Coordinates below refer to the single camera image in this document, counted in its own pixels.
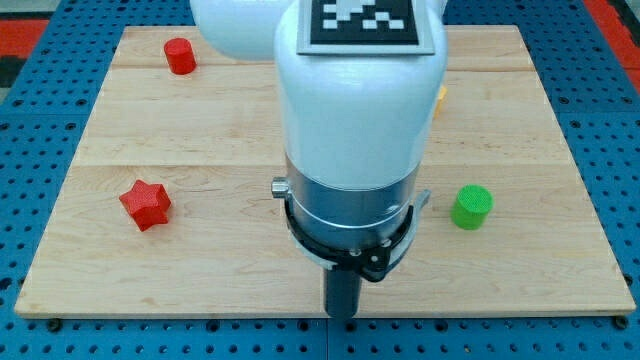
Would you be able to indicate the red star block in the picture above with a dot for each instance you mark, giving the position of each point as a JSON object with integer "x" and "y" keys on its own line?
{"x": 147, "y": 204}

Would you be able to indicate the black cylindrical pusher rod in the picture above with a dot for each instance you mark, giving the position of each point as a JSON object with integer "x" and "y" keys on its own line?
{"x": 342, "y": 292}

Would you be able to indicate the yellow block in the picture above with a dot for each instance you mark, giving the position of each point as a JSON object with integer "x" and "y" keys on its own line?
{"x": 440, "y": 100}

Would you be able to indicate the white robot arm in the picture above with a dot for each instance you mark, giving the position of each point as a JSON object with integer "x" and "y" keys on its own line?
{"x": 358, "y": 84}

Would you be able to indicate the black and white fiducial tag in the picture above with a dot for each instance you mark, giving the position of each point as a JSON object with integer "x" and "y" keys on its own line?
{"x": 364, "y": 27}

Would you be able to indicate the wooden board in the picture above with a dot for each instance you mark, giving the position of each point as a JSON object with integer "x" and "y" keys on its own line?
{"x": 213, "y": 139}

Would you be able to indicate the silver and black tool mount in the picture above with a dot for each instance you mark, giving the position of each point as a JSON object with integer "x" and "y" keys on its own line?
{"x": 365, "y": 231}

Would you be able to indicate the red cylinder block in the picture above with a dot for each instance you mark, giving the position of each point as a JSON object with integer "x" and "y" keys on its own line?
{"x": 180, "y": 56}

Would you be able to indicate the green cylinder block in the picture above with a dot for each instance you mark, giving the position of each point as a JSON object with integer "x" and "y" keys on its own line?
{"x": 471, "y": 207}

